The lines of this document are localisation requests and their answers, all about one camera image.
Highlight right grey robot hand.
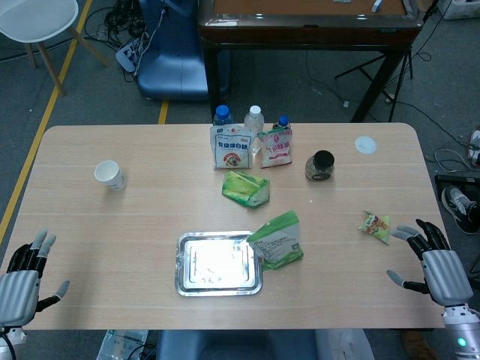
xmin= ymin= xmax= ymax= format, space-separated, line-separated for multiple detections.
xmin=386 ymin=219 xmax=474 ymax=307

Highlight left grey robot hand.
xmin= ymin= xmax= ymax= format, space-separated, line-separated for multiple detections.
xmin=0 ymin=228 xmax=71 ymax=327

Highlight large green snack bag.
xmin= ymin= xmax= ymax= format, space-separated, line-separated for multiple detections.
xmin=246 ymin=210 xmax=305 ymax=272

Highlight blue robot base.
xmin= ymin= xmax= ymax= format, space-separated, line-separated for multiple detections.
xmin=136 ymin=0 xmax=230 ymax=102

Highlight small green snack packet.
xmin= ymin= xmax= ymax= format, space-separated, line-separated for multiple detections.
xmin=358 ymin=210 xmax=392 ymax=245

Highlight silver metal tray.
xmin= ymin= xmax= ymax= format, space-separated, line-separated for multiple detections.
xmin=174 ymin=230 xmax=264 ymax=298

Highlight small green bag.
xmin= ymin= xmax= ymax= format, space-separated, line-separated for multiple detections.
xmin=221 ymin=170 xmax=271 ymax=209

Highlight grey black sneaker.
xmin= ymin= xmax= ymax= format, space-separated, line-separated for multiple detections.
xmin=441 ymin=186 xmax=480 ymax=236

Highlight black flat floor base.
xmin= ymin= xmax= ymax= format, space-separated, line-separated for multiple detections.
xmin=434 ymin=174 xmax=480 ymax=192

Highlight clear plastic bag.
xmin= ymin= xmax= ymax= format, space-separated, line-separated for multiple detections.
xmin=97 ymin=329 xmax=149 ymax=360

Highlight white paper cup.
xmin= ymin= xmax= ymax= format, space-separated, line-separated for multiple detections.
xmin=93 ymin=160 xmax=128 ymax=192

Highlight white round table grommet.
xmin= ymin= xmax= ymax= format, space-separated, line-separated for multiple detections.
xmin=355 ymin=136 xmax=377 ymax=155

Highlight glass jar black lid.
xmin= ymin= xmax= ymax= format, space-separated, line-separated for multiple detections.
xmin=304 ymin=150 xmax=336 ymax=182

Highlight black tripod stand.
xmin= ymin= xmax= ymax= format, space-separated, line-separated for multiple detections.
xmin=334 ymin=44 xmax=414 ymax=123

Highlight white salt bag pink text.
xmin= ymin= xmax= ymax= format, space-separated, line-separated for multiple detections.
xmin=256 ymin=127 xmax=293 ymax=170

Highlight white cap water bottle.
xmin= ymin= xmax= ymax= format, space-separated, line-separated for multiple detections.
xmin=244 ymin=105 xmax=265 ymax=154

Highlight white sugar bag blue text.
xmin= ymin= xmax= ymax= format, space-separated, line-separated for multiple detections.
xmin=209 ymin=124 xmax=254 ymax=171

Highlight white power strip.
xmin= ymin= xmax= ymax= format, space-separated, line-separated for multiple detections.
xmin=115 ymin=31 xmax=151 ymax=73

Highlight large blue cap water bottle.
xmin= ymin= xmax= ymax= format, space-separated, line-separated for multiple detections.
xmin=212 ymin=104 xmax=234 ymax=127

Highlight white chair wooden legs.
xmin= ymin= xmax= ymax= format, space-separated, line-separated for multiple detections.
xmin=0 ymin=0 xmax=113 ymax=97

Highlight dark brown mahjong table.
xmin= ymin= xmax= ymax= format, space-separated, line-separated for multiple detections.
xmin=197 ymin=0 xmax=425 ymax=124

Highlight white wall socket strip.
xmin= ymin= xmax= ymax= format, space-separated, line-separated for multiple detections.
xmin=467 ymin=129 xmax=480 ymax=166

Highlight black floor cable tangle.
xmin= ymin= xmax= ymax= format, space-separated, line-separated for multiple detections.
xmin=84 ymin=0 xmax=151 ymax=42

